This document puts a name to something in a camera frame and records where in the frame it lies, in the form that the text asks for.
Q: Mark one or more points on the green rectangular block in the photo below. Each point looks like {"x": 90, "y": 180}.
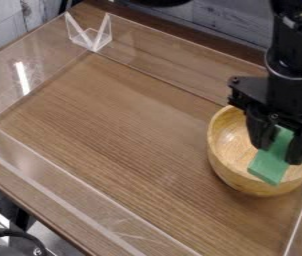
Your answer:
{"x": 269, "y": 165}

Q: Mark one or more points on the black metal clamp base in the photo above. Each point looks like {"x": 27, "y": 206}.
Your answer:
{"x": 27, "y": 243}

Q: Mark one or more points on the clear acrylic tray wall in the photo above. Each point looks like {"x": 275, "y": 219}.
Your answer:
{"x": 104, "y": 146}

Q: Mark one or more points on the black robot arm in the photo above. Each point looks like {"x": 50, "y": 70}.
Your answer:
{"x": 284, "y": 55}

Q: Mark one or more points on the brown wooden bowl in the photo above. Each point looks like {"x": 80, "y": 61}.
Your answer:
{"x": 232, "y": 152}

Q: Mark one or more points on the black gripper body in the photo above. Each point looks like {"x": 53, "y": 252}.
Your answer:
{"x": 275, "y": 94}

